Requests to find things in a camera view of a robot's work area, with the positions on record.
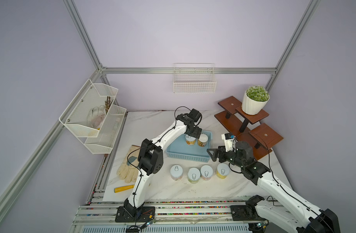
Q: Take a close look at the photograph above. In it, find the brown wooden tiered stand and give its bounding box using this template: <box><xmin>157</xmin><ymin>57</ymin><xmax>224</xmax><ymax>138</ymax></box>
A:
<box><xmin>215</xmin><ymin>96</ymin><xmax>283</xmax><ymax>160</ymax></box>

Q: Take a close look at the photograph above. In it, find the pink label can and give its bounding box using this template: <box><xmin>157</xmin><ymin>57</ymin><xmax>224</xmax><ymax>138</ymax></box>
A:
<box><xmin>200</xmin><ymin>165</ymin><xmax>213</xmax><ymax>181</ymax></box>
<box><xmin>170</xmin><ymin>165</ymin><xmax>183</xmax><ymax>181</ymax></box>

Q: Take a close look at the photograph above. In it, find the white wire wall basket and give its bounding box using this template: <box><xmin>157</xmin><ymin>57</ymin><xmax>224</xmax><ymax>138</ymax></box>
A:
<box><xmin>173</xmin><ymin>63</ymin><xmax>217</xmax><ymax>94</ymax></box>

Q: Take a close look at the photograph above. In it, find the yellow can end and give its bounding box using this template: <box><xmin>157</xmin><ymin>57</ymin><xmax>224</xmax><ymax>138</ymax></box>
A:
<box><xmin>216</xmin><ymin>163</ymin><xmax>230</xmax><ymax>179</ymax></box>

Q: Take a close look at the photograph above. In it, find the yellow plastic scoop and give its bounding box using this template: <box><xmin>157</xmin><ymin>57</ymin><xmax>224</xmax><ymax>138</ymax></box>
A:
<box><xmin>114</xmin><ymin>184</ymin><xmax>134</xmax><ymax>193</ymax></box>

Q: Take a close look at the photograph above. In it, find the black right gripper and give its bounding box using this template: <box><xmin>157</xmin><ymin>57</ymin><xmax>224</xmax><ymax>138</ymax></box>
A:
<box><xmin>207</xmin><ymin>145</ymin><xmax>244</xmax><ymax>168</ymax></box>

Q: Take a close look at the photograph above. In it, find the yellow tall can white lid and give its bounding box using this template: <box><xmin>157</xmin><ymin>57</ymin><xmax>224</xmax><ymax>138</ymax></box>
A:
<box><xmin>197</xmin><ymin>134</ymin><xmax>209</xmax><ymax>147</ymax></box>

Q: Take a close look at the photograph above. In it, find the green label can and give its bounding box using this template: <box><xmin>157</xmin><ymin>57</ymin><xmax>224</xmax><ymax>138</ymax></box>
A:
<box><xmin>187</xmin><ymin>168</ymin><xmax>201</xmax><ymax>183</ymax></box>

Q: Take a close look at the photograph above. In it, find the aluminium frame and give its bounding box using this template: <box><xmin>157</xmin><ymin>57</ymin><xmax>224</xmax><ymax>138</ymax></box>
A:
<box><xmin>0</xmin><ymin>1</ymin><xmax>320</xmax><ymax>224</ymax></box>

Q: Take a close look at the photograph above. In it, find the white pot green plant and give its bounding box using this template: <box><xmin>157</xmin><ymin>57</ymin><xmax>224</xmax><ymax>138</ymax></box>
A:
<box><xmin>242</xmin><ymin>85</ymin><xmax>270</xmax><ymax>116</ymax></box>

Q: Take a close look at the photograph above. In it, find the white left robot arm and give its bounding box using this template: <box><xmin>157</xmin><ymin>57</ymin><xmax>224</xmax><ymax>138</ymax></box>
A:
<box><xmin>121</xmin><ymin>108</ymin><xmax>203</xmax><ymax>222</ymax></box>

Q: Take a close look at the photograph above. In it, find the white mesh two-tier rack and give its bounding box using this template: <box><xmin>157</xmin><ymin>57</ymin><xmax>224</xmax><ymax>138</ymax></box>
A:
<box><xmin>59</xmin><ymin>80</ymin><xmax>127</xmax><ymax>154</ymax></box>

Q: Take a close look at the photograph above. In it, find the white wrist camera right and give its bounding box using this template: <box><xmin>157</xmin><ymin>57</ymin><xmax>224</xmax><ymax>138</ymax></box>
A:
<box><xmin>221</xmin><ymin>133</ymin><xmax>236</xmax><ymax>152</ymax></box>

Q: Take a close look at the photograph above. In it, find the yellow label can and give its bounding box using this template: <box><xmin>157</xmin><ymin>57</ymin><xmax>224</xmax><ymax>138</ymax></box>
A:
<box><xmin>185</xmin><ymin>135</ymin><xmax>196</xmax><ymax>146</ymax></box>

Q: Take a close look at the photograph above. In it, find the light blue plastic basket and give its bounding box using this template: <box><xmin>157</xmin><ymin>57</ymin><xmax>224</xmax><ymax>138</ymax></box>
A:
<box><xmin>166</xmin><ymin>131</ymin><xmax>213</xmax><ymax>163</ymax></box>

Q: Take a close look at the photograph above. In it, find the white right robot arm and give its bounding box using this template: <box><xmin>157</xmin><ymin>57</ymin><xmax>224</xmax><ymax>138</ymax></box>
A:
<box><xmin>207</xmin><ymin>141</ymin><xmax>340</xmax><ymax>233</ymax></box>

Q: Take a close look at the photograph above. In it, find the beige work glove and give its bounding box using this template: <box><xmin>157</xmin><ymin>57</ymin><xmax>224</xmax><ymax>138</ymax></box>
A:
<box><xmin>117</xmin><ymin>145</ymin><xmax>140</xmax><ymax>183</ymax></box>

